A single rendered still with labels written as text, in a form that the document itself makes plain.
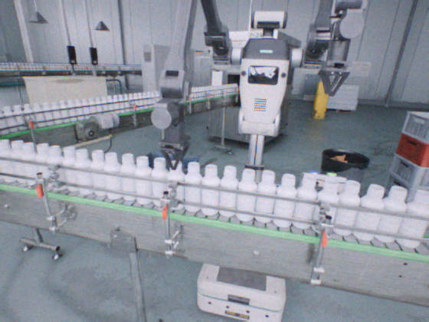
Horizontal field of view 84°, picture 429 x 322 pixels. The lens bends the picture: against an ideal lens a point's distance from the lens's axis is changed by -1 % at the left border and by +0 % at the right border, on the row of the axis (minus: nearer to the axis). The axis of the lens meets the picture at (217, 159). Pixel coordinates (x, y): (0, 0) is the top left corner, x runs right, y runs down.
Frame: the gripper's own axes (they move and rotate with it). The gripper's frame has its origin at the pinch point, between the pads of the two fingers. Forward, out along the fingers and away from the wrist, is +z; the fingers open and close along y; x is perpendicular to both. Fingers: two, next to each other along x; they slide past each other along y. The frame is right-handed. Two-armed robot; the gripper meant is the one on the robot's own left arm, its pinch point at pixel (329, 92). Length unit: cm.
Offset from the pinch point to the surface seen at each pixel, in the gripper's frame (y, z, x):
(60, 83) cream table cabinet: 251, 31, 350
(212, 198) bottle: -18.8, 33.2, 31.9
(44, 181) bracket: -27, 32, 88
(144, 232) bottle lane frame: -21, 49, 55
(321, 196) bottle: -17.6, 27.5, 0.1
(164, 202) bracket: -27, 32, 44
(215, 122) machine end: 375, 101, 122
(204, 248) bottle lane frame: -21, 51, 34
